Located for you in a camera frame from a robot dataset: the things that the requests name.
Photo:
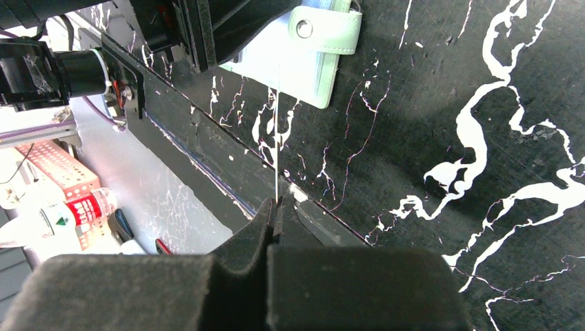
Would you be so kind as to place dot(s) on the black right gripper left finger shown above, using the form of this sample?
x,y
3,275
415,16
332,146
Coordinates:
x,y
222,290

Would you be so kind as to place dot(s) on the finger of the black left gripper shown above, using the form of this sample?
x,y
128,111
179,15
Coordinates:
x,y
206,33

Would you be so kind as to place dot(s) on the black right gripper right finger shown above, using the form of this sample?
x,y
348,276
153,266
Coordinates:
x,y
311,286

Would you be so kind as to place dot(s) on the mint green card holder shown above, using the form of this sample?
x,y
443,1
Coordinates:
x,y
298,53

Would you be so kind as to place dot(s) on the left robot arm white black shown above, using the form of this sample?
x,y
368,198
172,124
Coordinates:
x,y
33,76

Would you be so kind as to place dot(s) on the pink perforated plastic basket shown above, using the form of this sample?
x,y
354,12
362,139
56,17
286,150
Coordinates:
x,y
50,175

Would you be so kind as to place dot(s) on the clear bottle red label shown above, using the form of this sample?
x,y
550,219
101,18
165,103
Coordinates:
x,y
65,219

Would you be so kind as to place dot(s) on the aluminium frame rail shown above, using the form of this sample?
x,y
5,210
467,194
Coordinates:
x,y
40,133

